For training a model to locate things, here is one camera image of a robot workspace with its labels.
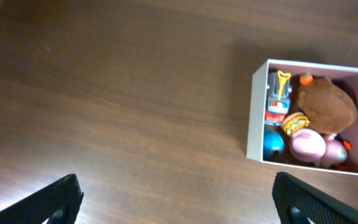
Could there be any yellow round toy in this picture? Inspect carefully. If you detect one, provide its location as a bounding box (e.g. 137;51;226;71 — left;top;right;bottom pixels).
281;112;310;136

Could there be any red grey toy fire truck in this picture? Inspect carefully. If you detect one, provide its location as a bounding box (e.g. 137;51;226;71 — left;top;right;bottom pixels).
265;70;292;126

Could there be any pink white duck toy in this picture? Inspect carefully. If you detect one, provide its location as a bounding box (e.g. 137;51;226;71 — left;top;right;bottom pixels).
290;128;348;169

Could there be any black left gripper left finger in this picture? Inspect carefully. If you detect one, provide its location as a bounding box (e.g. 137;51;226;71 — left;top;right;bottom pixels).
0;174;84;224

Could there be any blue ball toy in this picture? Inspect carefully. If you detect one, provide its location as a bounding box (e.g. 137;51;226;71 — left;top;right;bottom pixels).
263;129;285;161

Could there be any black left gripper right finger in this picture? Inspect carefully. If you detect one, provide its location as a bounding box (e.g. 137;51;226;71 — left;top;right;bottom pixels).
272;172;358;223

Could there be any brown plush toy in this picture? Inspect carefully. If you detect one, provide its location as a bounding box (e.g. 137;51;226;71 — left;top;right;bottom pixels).
296;77;358;134

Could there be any white cardboard box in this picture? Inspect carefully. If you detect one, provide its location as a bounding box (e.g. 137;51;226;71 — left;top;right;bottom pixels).
247;58;358;175

